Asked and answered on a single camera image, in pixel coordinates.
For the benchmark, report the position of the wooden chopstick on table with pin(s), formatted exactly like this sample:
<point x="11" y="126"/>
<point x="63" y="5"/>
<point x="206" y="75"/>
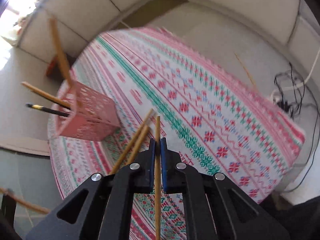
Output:
<point x="61" y="57"/>
<point x="138" y="144"/>
<point x="46" y="95"/>
<point x="131" y="143"/>

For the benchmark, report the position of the chopstick on floor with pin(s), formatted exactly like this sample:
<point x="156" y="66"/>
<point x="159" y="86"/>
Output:
<point x="254" y="85"/>

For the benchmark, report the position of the pink perforated utensil holder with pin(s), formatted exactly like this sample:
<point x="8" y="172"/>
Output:
<point x="92" y="116"/>

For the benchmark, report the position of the black tipped chopstick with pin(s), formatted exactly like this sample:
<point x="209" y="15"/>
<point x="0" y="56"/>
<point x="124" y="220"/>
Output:
<point x="46" y="110"/>

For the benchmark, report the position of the dark bin with red bag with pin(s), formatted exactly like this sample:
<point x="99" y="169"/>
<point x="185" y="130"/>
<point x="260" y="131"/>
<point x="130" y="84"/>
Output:
<point x="53" y="70"/>

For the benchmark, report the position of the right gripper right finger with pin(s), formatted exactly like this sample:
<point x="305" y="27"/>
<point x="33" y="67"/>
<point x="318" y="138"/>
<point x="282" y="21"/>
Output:
<point x="214" y="206"/>

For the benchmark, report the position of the patterned red green tablecloth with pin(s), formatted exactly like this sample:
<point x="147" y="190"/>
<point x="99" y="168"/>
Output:
<point x="211" y="119"/>

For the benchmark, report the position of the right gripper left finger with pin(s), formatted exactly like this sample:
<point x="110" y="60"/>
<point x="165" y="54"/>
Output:
<point x="101" y="207"/>

